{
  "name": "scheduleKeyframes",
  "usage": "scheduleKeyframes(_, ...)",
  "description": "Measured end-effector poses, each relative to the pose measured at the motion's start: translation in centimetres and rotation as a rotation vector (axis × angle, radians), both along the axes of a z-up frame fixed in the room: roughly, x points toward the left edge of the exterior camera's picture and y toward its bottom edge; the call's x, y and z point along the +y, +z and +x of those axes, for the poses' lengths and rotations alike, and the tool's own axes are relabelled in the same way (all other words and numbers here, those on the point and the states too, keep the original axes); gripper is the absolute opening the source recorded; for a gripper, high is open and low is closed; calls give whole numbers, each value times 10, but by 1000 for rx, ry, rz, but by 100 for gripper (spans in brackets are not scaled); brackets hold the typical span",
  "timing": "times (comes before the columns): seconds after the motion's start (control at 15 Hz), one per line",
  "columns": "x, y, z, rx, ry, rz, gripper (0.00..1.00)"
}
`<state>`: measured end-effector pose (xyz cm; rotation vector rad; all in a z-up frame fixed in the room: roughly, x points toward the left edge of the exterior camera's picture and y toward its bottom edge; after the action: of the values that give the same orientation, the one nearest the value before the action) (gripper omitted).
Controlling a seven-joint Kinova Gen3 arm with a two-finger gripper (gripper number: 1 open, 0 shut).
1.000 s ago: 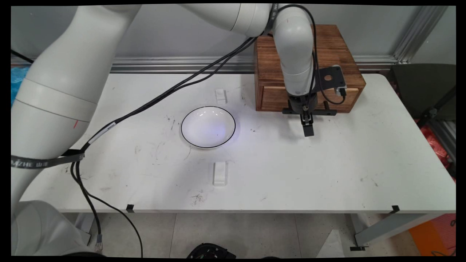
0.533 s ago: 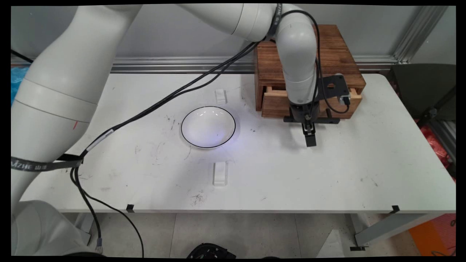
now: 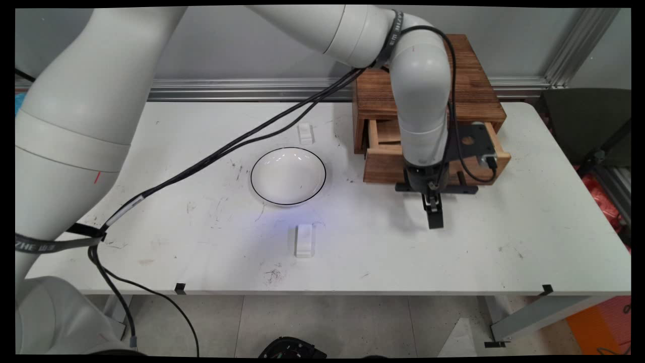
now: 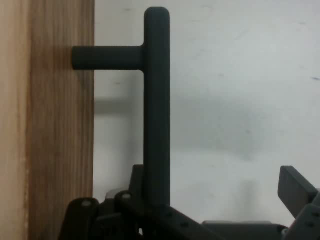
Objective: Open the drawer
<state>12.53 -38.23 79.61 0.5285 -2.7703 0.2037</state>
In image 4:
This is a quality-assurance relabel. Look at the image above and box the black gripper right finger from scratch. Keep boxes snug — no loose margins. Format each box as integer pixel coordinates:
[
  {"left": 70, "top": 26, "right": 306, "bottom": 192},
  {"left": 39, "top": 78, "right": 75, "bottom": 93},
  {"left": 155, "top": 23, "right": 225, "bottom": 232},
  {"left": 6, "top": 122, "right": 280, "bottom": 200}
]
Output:
[{"left": 277, "top": 165, "right": 320, "bottom": 240}]

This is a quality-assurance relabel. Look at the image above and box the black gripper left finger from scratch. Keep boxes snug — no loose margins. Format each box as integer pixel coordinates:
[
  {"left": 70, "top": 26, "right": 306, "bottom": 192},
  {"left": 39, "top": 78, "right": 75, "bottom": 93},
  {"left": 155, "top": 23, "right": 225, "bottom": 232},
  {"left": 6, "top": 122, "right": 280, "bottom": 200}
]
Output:
[{"left": 58, "top": 164, "right": 221, "bottom": 240}]

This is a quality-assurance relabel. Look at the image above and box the brown wooden drawer cabinet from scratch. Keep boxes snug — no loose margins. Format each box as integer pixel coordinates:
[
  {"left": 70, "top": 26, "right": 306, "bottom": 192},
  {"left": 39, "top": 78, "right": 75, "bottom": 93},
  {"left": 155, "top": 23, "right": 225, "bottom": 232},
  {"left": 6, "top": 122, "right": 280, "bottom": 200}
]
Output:
[{"left": 0, "top": 0, "right": 32, "bottom": 240}]

